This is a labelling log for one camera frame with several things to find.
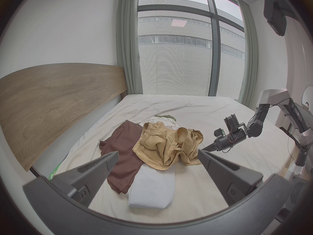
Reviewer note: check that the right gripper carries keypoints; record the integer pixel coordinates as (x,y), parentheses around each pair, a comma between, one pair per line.
(228,141)

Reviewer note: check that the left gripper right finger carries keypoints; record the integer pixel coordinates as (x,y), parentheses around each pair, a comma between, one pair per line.
(227,177)

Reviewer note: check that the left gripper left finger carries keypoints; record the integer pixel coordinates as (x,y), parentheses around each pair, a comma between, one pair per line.
(95,170)

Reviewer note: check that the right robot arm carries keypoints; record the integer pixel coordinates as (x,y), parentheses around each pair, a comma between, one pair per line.
(255,127)

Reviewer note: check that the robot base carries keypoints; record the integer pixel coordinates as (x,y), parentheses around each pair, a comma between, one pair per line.
(305,137)

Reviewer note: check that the bed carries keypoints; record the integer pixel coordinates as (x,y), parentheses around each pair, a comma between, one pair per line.
(195,185)

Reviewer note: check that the brown garment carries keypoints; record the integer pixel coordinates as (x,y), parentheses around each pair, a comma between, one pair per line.
(123,150)

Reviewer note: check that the green plastic bag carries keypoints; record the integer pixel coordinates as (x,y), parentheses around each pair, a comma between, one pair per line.
(55,171)

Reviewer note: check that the white folded garment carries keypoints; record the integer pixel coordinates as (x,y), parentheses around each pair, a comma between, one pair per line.
(154,190)

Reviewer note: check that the white crumpled garment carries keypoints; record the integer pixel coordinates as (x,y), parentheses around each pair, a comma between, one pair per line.
(168,124)

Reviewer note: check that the tan shorts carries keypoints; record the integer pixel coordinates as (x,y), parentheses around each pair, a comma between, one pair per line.
(166,146)

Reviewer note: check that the olive green garment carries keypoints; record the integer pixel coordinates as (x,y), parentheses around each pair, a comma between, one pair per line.
(166,117)

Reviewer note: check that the grey-green curtain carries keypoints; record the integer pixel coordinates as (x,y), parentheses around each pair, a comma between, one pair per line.
(249,65)
(128,45)

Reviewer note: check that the window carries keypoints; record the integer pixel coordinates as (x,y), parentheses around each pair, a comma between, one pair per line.
(176,65)

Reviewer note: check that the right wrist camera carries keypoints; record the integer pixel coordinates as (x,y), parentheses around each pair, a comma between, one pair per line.
(219,132)

